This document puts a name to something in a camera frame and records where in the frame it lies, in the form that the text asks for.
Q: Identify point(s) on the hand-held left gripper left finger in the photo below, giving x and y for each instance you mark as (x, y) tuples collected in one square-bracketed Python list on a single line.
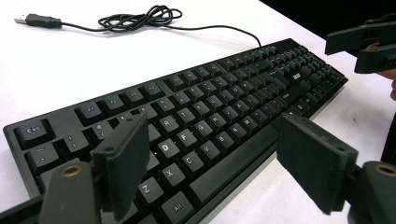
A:
[(124, 161)]

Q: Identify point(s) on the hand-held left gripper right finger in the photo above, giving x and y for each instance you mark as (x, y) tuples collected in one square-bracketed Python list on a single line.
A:
[(314, 161)]

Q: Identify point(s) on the black computer keyboard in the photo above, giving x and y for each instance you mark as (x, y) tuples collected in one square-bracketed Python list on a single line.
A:
[(224, 96)]

